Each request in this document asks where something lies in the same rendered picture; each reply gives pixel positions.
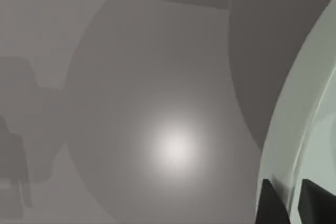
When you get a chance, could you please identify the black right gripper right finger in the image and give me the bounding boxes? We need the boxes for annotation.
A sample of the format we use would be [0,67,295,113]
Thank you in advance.
[297,178,336,224]

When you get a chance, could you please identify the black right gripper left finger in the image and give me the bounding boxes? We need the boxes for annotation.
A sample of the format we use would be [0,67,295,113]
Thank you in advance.
[255,178,292,224]

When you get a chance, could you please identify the white round plate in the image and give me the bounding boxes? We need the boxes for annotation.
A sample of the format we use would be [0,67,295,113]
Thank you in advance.
[256,0,336,224]

